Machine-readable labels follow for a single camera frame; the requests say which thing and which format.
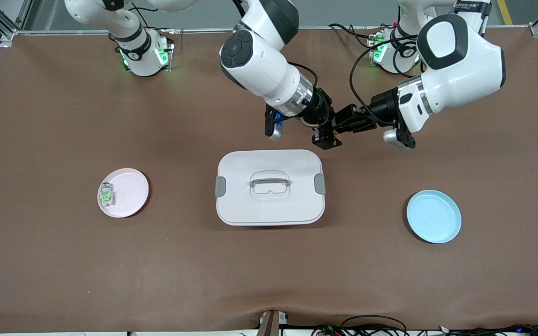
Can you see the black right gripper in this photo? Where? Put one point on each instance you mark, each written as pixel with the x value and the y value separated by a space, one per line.
pixel 319 110

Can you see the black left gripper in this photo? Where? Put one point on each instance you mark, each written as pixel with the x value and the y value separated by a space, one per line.
pixel 383 108

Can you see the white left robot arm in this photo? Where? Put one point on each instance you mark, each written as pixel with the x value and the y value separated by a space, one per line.
pixel 460 70

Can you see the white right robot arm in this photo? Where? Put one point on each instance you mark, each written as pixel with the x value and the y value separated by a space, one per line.
pixel 259 65

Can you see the white lidded box grey latches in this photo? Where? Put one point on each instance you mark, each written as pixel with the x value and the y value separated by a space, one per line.
pixel 269 205

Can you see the light blue round plate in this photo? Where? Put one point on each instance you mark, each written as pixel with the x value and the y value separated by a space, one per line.
pixel 432 217

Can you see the brown table mat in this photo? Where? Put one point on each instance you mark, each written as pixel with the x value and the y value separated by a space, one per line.
pixel 269 270

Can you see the pink round plate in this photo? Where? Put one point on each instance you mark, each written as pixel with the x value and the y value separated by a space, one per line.
pixel 129 191

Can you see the silver table edge rail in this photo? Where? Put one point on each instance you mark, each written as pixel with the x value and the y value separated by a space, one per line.
pixel 194 30

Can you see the metal post bracket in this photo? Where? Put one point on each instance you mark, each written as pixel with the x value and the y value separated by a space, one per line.
pixel 269 324

